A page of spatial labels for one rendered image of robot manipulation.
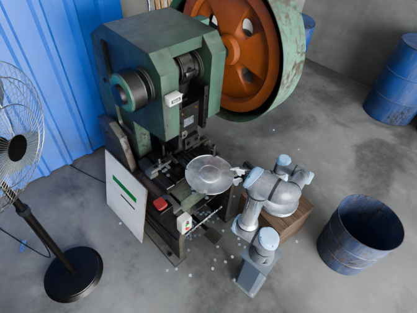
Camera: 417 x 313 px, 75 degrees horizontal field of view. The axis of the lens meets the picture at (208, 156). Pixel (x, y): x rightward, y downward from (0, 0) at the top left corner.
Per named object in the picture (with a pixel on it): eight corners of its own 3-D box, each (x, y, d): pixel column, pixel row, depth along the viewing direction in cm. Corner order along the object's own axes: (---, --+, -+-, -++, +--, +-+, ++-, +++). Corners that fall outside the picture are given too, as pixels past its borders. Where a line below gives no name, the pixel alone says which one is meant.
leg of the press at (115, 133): (187, 257, 206) (187, 185, 140) (175, 267, 200) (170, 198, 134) (120, 184, 248) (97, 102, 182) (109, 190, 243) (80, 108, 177)
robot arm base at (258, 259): (278, 253, 166) (282, 245, 158) (265, 271, 157) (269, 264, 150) (257, 236, 172) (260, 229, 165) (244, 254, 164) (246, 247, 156)
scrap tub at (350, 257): (377, 252, 218) (414, 222, 183) (353, 290, 197) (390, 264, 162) (330, 217, 237) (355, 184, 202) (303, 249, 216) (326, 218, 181)
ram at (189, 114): (202, 141, 164) (205, 101, 142) (183, 153, 156) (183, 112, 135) (183, 127, 172) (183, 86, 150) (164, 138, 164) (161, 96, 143)
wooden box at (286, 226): (300, 229, 228) (314, 206, 202) (268, 254, 211) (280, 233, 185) (266, 196, 248) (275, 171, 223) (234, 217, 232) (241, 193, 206)
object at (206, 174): (179, 188, 153) (179, 187, 152) (191, 151, 172) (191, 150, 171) (229, 199, 151) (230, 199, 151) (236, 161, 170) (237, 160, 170)
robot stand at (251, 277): (266, 279, 199) (282, 253, 166) (252, 299, 189) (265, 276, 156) (246, 261, 207) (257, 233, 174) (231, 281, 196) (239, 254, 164)
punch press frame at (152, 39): (221, 208, 219) (251, 43, 121) (180, 242, 197) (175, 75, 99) (161, 153, 255) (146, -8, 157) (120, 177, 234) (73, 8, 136)
